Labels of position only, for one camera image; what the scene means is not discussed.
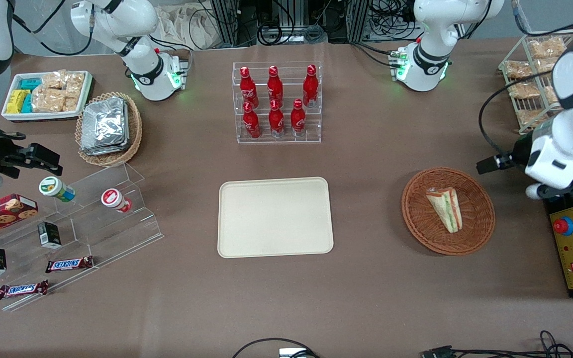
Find plastic-wrapped triangle sandwich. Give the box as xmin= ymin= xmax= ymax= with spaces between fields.
xmin=426 ymin=187 xmax=464 ymax=234

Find light oval wicker basket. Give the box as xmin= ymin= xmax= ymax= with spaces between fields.
xmin=75 ymin=92 xmax=143 ymax=168

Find brown round wicker basket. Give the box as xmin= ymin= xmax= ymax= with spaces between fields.
xmin=401 ymin=167 xmax=496 ymax=257

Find beige rectangular plastic tray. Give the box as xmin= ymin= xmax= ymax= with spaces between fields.
xmin=217 ymin=177 xmax=334 ymax=259

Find white rectangular snack bin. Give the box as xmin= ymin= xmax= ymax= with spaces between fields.
xmin=1 ymin=71 xmax=94 ymax=123

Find green-lid white cup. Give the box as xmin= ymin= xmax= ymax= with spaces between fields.
xmin=38 ymin=176 xmax=76 ymax=203

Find yellow snack pack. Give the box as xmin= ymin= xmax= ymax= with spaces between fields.
xmin=6 ymin=89 xmax=31 ymax=114

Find silver foil packet stack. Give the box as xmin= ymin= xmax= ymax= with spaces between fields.
xmin=80 ymin=96 xmax=131 ymax=156

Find clear bag of fried snacks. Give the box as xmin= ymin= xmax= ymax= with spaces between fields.
xmin=508 ymin=82 xmax=542 ymax=99
xmin=528 ymin=37 xmax=567 ymax=60
xmin=515 ymin=108 xmax=550 ymax=128
xmin=504 ymin=60 xmax=534 ymax=79

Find red-lid white cup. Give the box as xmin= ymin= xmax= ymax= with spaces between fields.
xmin=100 ymin=188 xmax=133 ymax=213

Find clear acrylic stepped shelf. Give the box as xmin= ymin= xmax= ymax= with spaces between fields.
xmin=0 ymin=162 xmax=165 ymax=313

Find brown Snickers bar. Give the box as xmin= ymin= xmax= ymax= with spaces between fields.
xmin=45 ymin=256 xmax=94 ymax=273
xmin=0 ymin=280 xmax=49 ymax=300

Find beige crumpled cloth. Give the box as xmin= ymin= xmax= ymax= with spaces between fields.
xmin=155 ymin=4 xmax=223 ymax=50

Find red cola bottle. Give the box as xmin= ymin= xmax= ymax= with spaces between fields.
xmin=290 ymin=98 xmax=307 ymax=137
xmin=267 ymin=65 xmax=284 ymax=104
xmin=302 ymin=64 xmax=319 ymax=108
xmin=268 ymin=99 xmax=286 ymax=138
xmin=239 ymin=66 xmax=259 ymax=107
xmin=242 ymin=102 xmax=261 ymax=139

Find clear acrylic bottle rack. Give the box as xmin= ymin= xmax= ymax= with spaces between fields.
xmin=232 ymin=61 xmax=323 ymax=145

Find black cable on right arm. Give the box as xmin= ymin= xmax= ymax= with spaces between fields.
xmin=10 ymin=0 xmax=96 ymax=57

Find black cable with plug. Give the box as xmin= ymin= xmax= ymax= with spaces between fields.
xmin=476 ymin=70 xmax=556 ymax=175

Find white wire rack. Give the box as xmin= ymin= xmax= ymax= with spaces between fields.
xmin=498 ymin=29 xmax=573 ymax=135

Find black cable bundle with connector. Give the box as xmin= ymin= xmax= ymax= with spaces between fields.
xmin=420 ymin=330 xmax=573 ymax=358

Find aluminium frame post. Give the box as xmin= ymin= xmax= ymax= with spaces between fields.
xmin=209 ymin=0 xmax=240 ymax=48
xmin=346 ymin=0 xmax=373 ymax=43

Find black cables at left arm base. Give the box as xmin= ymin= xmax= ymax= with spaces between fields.
xmin=350 ymin=42 xmax=407 ymax=68

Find black looped cable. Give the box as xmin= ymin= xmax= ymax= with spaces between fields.
xmin=231 ymin=338 xmax=320 ymax=358

